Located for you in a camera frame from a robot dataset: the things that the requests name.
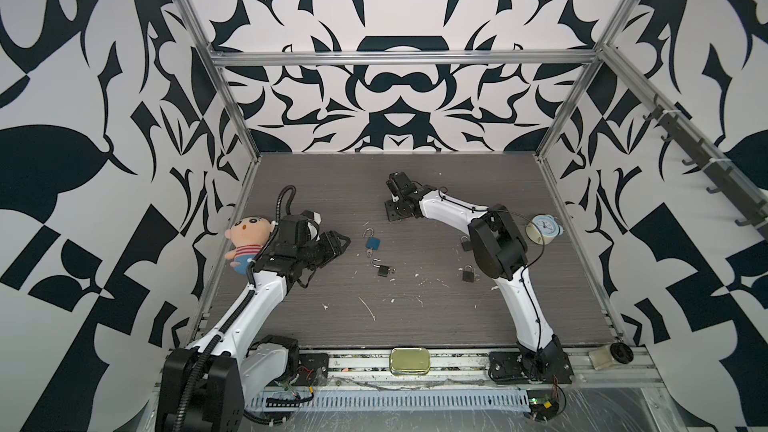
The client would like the black padlock front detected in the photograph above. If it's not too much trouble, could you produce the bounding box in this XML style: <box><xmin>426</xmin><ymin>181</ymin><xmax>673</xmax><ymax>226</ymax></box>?
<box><xmin>370</xmin><ymin>258</ymin><xmax>396</xmax><ymax>277</ymax></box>

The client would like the black padlock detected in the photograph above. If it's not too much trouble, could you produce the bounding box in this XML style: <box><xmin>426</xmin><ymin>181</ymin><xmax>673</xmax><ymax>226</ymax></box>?
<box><xmin>460</xmin><ymin>236</ymin><xmax>473</xmax><ymax>252</ymax></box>
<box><xmin>370</xmin><ymin>258</ymin><xmax>396</xmax><ymax>277</ymax></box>
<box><xmin>461</xmin><ymin>265</ymin><xmax>479</xmax><ymax>283</ymax></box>

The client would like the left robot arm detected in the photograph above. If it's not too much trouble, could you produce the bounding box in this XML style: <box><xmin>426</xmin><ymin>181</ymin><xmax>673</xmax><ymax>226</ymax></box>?
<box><xmin>155</xmin><ymin>185</ymin><xmax>351</xmax><ymax>431</ymax></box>

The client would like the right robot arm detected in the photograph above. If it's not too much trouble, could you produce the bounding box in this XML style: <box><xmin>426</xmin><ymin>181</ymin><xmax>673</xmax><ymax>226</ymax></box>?
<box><xmin>385</xmin><ymin>172</ymin><xmax>573</xmax><ymax>385</ymax></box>

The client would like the left blue padlock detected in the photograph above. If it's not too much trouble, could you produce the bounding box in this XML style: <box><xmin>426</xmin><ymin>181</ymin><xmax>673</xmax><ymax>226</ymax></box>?
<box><xmin>362</xmin><ymin>227</ymin><xmax>380</xmax><ymax>258</ymax></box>

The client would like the plush doll striped shirt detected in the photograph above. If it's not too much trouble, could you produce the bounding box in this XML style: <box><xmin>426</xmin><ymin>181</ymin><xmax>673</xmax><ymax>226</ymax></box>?
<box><xmin>225</xmin><ymin>216</ymin><xmax>275</xmax><ymax>275</ymax></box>

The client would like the gold metal tin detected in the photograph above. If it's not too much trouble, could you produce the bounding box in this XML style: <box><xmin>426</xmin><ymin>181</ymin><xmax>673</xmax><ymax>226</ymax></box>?
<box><xmin>389</xmin><ymin>347</ymin><xmax>431</xmax><ymax>376</ymax></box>

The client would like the cream blue alarm clock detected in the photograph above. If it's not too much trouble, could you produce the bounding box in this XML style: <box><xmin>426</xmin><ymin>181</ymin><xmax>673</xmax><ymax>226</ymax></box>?
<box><xmin>526</xmin><ymin>214</ymin><xmax>564</xmax><ymax>246</ymax></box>

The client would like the small electronics board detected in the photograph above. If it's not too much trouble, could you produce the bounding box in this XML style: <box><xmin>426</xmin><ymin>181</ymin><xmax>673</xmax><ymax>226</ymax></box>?
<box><xmin>524</xmin><ymin>390</ymin><xmax>567</xmax><ymax>423</ymax></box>

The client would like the cream bottle black cap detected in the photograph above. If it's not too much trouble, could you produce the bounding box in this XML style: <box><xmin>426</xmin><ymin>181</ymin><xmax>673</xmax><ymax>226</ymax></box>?
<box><xmin>588</xmin><ymin>342</ymin><xmax>635</xmax><ymax>371</ymax></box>

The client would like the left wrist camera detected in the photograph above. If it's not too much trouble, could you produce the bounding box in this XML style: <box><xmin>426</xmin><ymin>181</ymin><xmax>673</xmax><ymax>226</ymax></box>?
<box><xmin>301</xmin><ymin>210</ymin><xmax>322</xmax><ymax>237</ymax></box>

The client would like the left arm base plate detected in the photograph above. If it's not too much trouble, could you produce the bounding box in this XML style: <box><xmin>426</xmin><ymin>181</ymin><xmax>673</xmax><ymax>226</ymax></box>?
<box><xmin>282</xmin><ymin>353</ymin><xmax>330</xmax><ymax>387</ymax></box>

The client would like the white slotted cable duct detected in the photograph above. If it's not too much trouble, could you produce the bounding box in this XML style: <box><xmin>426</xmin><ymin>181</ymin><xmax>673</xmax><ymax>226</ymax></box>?
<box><xmin>247</xmin><ymin>389</ymin><xmax>530</xmax><ymax>413</ymax></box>

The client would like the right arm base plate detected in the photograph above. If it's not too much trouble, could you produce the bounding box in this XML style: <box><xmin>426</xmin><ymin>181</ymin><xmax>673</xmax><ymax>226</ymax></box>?
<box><xmin>488</xmin><ymin>349</ymin><xmax>573</xmax><ymax>385</ymax></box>

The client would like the black coat hook rail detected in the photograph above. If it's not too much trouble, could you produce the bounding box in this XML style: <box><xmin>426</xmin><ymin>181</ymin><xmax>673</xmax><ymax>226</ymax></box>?
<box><xmin>644</xmin><ymin>93</ymin><xmax>767</xmax><ymax>240</ymax></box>

